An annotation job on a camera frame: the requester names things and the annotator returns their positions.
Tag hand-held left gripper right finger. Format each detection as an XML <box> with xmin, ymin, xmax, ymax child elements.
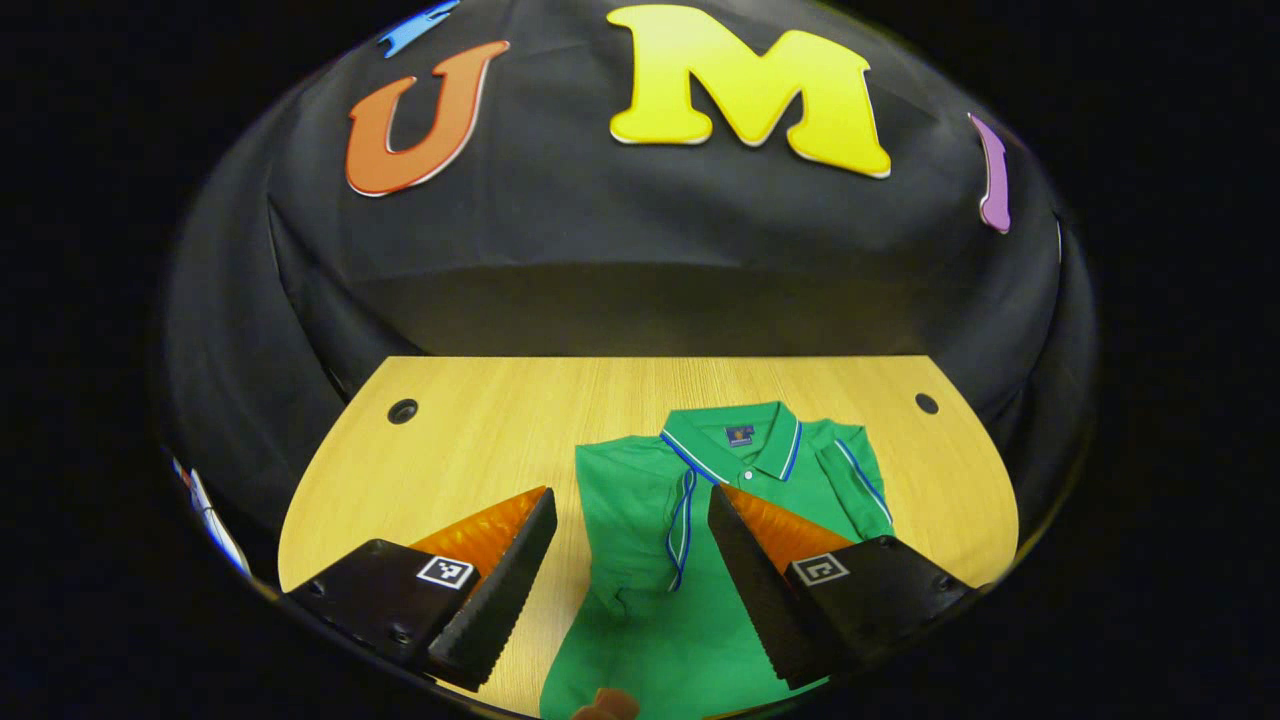
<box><xmin>707</xmin><ymin>484</ymin><xmax>986</xmax><ymax>691</ymax></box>

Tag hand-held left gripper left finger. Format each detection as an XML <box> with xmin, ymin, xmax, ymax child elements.
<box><xmin>283</xmin><ymin>486</ymin><xmax>559</xmax><ymax>693</ymax></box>

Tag green T-shirt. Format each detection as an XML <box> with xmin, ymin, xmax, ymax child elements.
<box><xmin>538</xmin><ymin>401</ymin><xmax>896</xmax><ymax>720</ymax></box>

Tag black backdrop cloth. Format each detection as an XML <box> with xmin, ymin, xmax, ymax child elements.
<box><xmin>165</xmin><ymin>0</ymin><xmax>1099</xmax><ymax>581</ymax></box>

